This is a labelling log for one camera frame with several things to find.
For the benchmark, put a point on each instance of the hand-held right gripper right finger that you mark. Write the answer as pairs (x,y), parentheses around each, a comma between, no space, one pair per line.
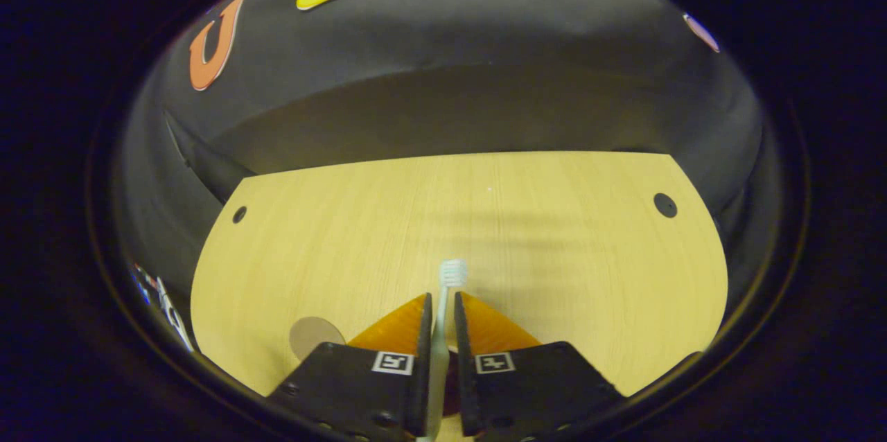
(464,386)

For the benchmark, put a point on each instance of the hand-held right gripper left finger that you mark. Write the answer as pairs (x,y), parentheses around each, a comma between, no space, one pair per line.
(421,386)

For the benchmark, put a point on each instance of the pale blue toothbrush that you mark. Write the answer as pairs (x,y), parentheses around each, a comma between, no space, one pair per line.
(438,359)

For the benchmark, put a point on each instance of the round brown coaster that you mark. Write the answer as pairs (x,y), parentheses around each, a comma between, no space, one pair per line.
(312,334)

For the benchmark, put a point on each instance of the white side desk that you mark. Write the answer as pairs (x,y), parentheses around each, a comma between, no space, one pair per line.
(170,314)

